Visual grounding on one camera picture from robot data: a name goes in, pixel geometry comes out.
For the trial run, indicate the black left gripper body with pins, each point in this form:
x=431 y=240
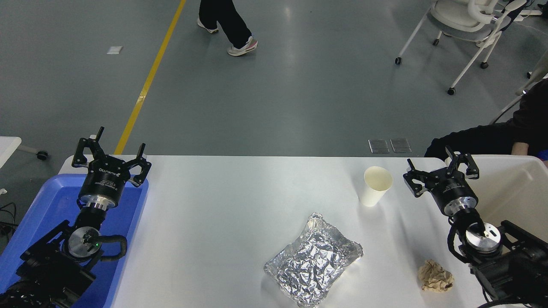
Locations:
x=105 y=179

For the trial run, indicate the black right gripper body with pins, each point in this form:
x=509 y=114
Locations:
x=451 y=188

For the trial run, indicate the white paper cup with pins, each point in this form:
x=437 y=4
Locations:
x=373 y=190

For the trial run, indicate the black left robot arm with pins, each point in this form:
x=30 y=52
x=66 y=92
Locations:
x=81 y=241

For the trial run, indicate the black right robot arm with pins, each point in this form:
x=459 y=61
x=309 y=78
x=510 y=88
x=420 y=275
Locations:
x=513 y=265

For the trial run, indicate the person's hand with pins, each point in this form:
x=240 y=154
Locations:
x=520 y=149

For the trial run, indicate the metal floor outlet plate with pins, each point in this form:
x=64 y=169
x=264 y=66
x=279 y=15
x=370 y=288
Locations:
x=400 y=145
x=379 y=146

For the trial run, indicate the large pale plastic bin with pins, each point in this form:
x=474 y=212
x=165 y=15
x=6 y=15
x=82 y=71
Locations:
x=513 y=188

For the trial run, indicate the blue plastic tray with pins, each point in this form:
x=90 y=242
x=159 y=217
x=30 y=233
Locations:
x=51 y=201

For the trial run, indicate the white table with caster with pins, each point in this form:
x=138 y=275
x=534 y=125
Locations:
x=6 y=145

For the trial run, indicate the person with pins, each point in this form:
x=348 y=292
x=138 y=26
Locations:
x=229 y=21
x=531 y=111

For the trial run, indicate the crumpled tan paper ball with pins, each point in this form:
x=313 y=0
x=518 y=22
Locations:
x=436 y=277

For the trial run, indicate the crumpled silver foil tray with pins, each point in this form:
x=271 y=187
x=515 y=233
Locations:
x=314 y=261

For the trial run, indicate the white wheeled office chair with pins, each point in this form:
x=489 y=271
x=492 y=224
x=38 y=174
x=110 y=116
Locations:
x=464 y=17

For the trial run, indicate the white chair frame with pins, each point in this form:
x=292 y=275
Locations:
x=537 y=64

